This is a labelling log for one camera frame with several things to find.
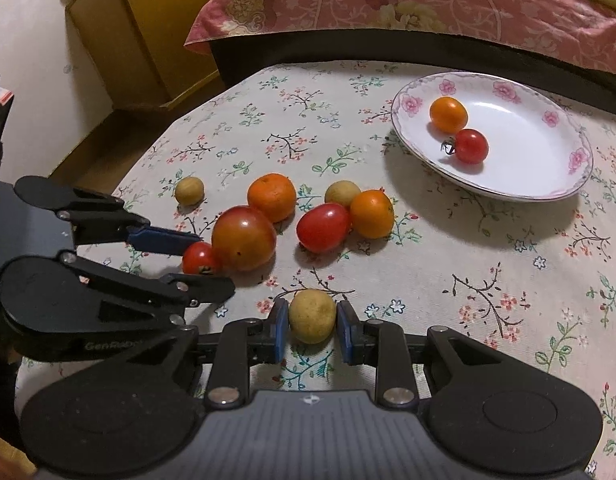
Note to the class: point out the dark bed frame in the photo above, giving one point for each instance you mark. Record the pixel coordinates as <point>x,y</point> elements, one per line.
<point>298,52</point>

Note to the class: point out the small tan longan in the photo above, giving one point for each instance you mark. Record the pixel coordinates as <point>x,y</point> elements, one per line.
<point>189,190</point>

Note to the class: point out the large red-orange tomato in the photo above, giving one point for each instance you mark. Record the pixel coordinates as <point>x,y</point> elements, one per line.
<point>243,238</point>

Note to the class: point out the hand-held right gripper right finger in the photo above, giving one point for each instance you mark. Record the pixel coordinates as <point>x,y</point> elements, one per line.
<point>346,332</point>

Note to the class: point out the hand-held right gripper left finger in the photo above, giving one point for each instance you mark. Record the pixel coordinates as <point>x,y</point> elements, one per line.
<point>282,331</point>

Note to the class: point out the floral tablecloth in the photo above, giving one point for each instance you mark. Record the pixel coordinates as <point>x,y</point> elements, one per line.
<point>437,260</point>

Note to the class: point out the yellow wooden cabinet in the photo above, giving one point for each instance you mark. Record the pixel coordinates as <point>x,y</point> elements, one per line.
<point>148,25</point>

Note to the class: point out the oval red tomato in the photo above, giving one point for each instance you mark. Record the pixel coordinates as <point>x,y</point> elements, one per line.
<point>323,227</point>

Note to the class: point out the small red cherry tomato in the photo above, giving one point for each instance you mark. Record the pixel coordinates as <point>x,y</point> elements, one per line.
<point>198,257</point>
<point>470,146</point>

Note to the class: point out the white pink-flowered plate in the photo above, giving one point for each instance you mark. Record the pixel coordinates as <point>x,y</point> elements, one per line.
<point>527,150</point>

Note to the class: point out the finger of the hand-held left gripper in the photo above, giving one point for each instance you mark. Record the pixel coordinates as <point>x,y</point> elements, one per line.
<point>208,290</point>
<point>158,240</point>

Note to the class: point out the orange mandarin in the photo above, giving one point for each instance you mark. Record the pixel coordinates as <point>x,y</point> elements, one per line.
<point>271,196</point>
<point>448,114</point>
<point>371,213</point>

